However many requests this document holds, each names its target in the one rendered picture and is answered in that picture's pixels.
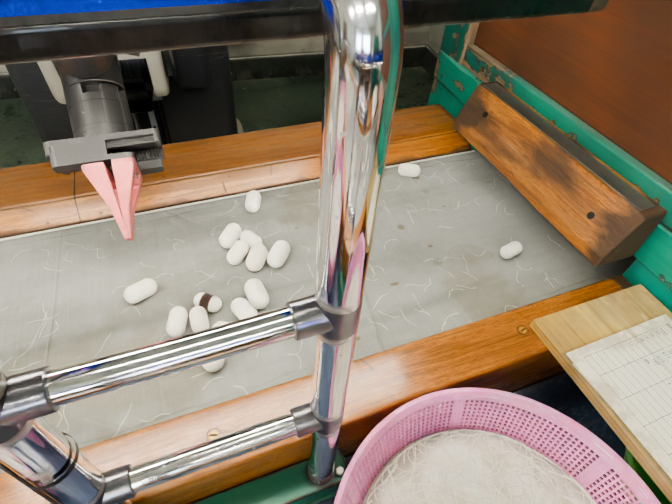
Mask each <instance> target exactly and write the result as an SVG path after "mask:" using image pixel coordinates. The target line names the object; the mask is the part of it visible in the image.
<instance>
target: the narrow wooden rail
mask: <svg viewBox="0 0 672 504"><path fill-rule="evenodd" d="M630 287H633V285H632V284H631V283H630V282H629V281H628V280H627V279H626V278H625V277H624V276H623V275H618V276H615V277H612V278H609V279H606V280H603V281H599V282H596V283H593V284H590V285H587V286H584V287H581V288H578V289H574V290H571V291H568V292H565V293H562V294H559V295H556V296H553V297H550V298H546V299H543V300H540V301H537V302H534V303H531V304H528V305H525V306H521V307H518V308H515V309H512V310H509V311H506V312H503V313H500V314H497V315H493V316H490V317H487V318H484V319H481V320H478V321H475V322H472V323H468V324H465V325H462V326H459V327H456V328H453V329H450V330H447V331H444V332H440V333H437V334H434V335H431V336H428V337H425V338H422V339H419V340H415V341H412V342H409V343H406V344H403V345H400V346H397V347H394V348H391V349H387V350H384V351H381V352H378V353H375V354H372V355H369V356H366V357H362V358H359V359H356V360H353V361H352V367H351V373H350V379H349V385H348V390H347V396H346V402H345V408H344V414H343V420H342V426H341V432H340V438H339V444H338V447H340V448H341V449H342V452H343V455H344V457H345V458H346V457H349V456H352V455H354V453H355V452H356V450H357V449H358V447H359V446H360V444H361V443H362V442H363V440H364V439H365V438H366V436H367V435H368V434H369V433H370V432H371V431H372V430H373V429H374V428H375V426H376V425H377V424H378V423H379V422H381V421H382V420H383V419H384V418H385V417H386V416H388V415H389V414H390V413H392V412H393V411H394V410H396V409H397V408H399V407H401V406H402V405H404V404H406V403H408V402H410V401H412V400H414V399H416V398H419V397H421V396H424V395H427V394H430V393H433V392H437V391H441V390H447V389H454V388H488V389H495V390H501V391H506V392H510V393H514V392H517V391H519V390H522V389H524V388H527V387H530V386H532V385H535V384H537V383H540V382H543V381H545V380H548V379H550V378H553V377H555V376H558V375H561V374H563V373H566V371H565V370H564V368H563V367H562V366H561V365H560V363H559V362H558V361H557V360H556V358H555V357H554V356H553V355H552V353H551V352H550V351H549V350H548V348H547V347H546V346H545V345H544V343H543V342H542V341H541V340H540V338H539V337H538V336H537V335H536V333H535V332H534V331H533V330H532V328H531V327H530V324H531V323H532V321H533V320H534V319H537V318H540V317H543V316H546V315H549V314H552V313H555V312H558V311H561V310H564V309H567V308H570V307H573V306H576V305H579V304H582V303H585V302H588V301H591V300H594V299H597V298H600V297H603V296H606V295H609V294H612V293H615V292H618V291H621V290H624V289H627V288H630ZM311 380H312V374H310V375H306V376H303V377H300V378H297V379H294V380H291V381H288V382H285V383H281V384H278V385H275V386H272V387H269V388H266V389H263V390H260V391H257V392H253V393H250V394H247V395H244V396H241V397H238V398H235V399H232V400H228V401H225V402H222V403H219V404H216V405H213V406H210V407H207V408H204V409H200V410H197V411H194V412H191V413H188V414H185V415H182V416H179V417H175V418H172V419H169V420H166V421H163V422H160V423H157V424H154V425H151V426H147V427H144V428H141V429H138V430H135V431H132V432H129V433H126V434H122V435H119V436H116V437H113V438H110V439H107V440H104V441H101V442H98V443H94V444H91V445H88V446H85V447H82V448H79V450H80V451H81V452H82V453H83V454H84V455H85V456H86V457H87V458H88V459H89V460H90V461H91V462H92V463H93V464H94V465H95V466H96V467H97V468H98V469H99V470H100V471H101V472H102V473H103V472H106V471H109V470H111V469H114V468H117V467H120V466H123V465H126V464H131V465H132V466H135V465H138V464H141V463H143V462H146V461H149V460H152V459H155V458H158V457H161V456H164V455H167V454H170V453H173V452H176V451H179V450H182V449H185V448H188V447H190V446H193V445H196V444H199V443H202V442H205V441H208V440H211V439H214V438H217V437H220V436H223V435H226V434H228V433H231V432H234V431H237V430H240V429H243V428H246V427H249V426H252V425H255V424H258V423H260V422H263V421H266V420H269V419H272V418H275V417H278V416H281V415H284V414H287V413H289V412H290V409H291V408H294V407H297V406H300V405H303V404H306V403H309V402H311ZM308 455H309V434H308V435H306V436H303V437H300V438H298V437H297V436H293V437H290V438H287V439H285V440H282V441H279V442H276V443H274V444H271V445H268V446H265V447H262V448H260V449H257V450H254V451H251V452H249V453H246V454H243V455H240V456H238V457H235V458H232V459H229V460H226V461H224V462H221V463H218V464H215V465H213V466H210V467H207V468H204V469H201V470H199V471H196V472H193V473H190V474H187V475H185V476H182V477H179V478H176V479H173V480H171V481H168V482H165V483H162V484H159V485H157V486H154V487H151V488H148V489H145V490H143V491H140V492H137V494H136V496H135V497H134V498H132V499H129V501H130V502H131V503H135V504H190V503H193V502H195V501H198V500H200V499H203V498H206V497H208V496H211V495H214V494H216V493H219V492H222V491H224V490H227V489H230V488H232V487H235V486H237V485H240V484H243V483H245V482H248V481H251V480H253V479H256V478H259V477H261V476H264V475H267V474H269V473H272V472H274V471H277V470H280V469H282V468H285V467H288V466H290V465H293V464H296V463H298V462H301V461H304V460H306V459H308ZM0 504H52V503H50V502H49V501H47V500H46V499H44V498H43V497H41V496H40V495H38V494H37V493H36V492H34V491H33V490H31V489H30V488H28V487H27V486H25V485H24V484H22V483H21V482H19V481H18V480H16V479H15V478H14V477H12V476H11V475H9V474H8V473H6V472H4V473H1V474H0Z"/></svg>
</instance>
